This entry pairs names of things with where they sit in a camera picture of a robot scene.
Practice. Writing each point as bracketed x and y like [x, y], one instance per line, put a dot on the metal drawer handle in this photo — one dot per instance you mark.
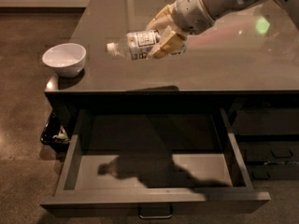
[155, 212]

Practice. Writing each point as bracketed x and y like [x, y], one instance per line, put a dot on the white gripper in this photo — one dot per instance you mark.
[191, 12]

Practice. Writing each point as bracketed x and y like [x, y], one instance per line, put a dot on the black trash bin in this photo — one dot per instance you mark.
[54, 134]

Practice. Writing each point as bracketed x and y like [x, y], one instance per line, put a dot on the dark lower cabinet drawers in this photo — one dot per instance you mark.
[266, 128]

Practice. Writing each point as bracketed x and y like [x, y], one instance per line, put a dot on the blue plastic water bottle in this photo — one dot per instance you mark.
[135, 45]

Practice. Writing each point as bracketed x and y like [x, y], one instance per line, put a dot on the open grey top drawer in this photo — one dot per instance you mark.
[115, 164]

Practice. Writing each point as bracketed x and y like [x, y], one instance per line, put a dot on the white ceramic bowl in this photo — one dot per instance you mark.
[66, 60]

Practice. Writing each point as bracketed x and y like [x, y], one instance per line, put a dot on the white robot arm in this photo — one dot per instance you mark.
[219, 8]

